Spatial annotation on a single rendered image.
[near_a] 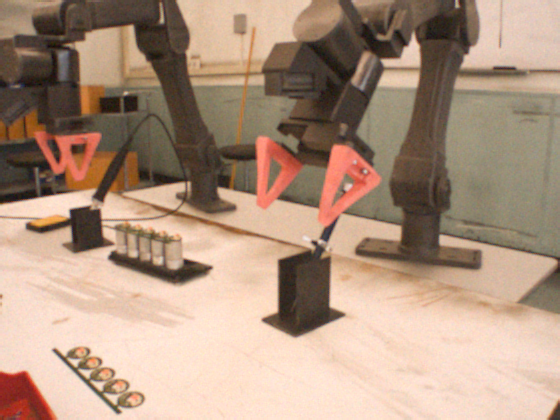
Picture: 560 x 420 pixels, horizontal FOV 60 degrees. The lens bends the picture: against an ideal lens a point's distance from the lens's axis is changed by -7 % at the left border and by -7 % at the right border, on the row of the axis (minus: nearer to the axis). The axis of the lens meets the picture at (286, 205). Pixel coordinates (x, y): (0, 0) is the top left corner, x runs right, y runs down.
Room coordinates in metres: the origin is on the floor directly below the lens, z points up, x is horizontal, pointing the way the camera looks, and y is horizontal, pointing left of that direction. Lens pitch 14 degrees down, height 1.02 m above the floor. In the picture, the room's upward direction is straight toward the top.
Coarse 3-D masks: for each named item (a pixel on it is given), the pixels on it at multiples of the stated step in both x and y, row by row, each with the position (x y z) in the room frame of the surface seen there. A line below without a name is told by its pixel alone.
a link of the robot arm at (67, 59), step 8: (48, 48) 0.79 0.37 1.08; (56, 48) 0.81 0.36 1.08; (64, 48) 0.82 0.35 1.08; (56, 56) 0.79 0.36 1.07; (64, 56) 0.80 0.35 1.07; (72, 56) 0.81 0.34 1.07; (56, 64) 0.79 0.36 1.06; (64, 64) 0.80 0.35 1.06; (72, 64) 0.81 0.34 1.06; (56, 72) 0.79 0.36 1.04; (64, 72) 0.80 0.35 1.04; (72, 72) 0.81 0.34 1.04; (48, 80) 0.80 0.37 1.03; (56, 80) 0.79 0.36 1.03; (64, 80) 0.80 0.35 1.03; (72, 80) 0.81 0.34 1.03; (80, 80) 0.83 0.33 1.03; (72, 88) 0.82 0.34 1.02
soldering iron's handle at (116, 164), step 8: (128, 144) 0.89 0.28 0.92; (120, 152) 0.88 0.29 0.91; (112, 160) 0.87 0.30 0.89; (120, 160) 0.88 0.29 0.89; (112, 168) 0.87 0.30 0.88; (120, 168) 0.88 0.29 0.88; (104, 176) 0.86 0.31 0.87; (112, 176) 0.86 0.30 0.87; (104, 184) 0.85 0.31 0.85; (112, 184) 0.87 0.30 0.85; (96, 192) 0.85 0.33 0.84; (104, 192) 0.85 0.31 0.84; (104, 200) 0.85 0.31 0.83
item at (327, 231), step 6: (342, 192) 0.60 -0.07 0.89; (336, 222) 0.59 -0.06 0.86; (324, 228) 0.59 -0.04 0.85; (330, 228) 0.58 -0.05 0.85; (324, 234) 0.58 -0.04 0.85; (330, 234) 0.58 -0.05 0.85; (318, 240) 0.58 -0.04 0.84; (324, 240) 0.58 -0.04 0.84; (318, 246) 0.57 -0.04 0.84; (318, 252) 0.57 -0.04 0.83; (312, 258) 0.57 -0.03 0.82; (318, 258) 0.57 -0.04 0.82
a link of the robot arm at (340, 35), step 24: (312, 0) 0.57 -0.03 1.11; (336, 0) 0.55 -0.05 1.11; (312, 24) 0.55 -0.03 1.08; (336, 24) 0.53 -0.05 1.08; (360, 24) 0.59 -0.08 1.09; (408, 24) 0.62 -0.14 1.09; (312, 48) 0.55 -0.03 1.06; (336, 48) 0.54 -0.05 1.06; (360, 48) 0.57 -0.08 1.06; (384, 48) 0.61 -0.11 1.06; (336, 72) 0.57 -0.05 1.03
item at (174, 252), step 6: (180, 240) 0.68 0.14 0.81; (168, 246) 0.67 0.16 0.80; (174, 246) 0.67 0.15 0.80; (180, 246) 0.67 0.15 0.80; (168, 252) 0.67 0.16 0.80; (174, 252) 0.67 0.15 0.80; (180, 252) 0.67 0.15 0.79; (168, 258) 0.67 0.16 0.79; (174, 258) 0.67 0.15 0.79; (180, 258) 0.67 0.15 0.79; (168, 264) 0.67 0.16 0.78; (174, 264) 0.67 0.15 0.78; (180, 264) 0.67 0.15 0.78
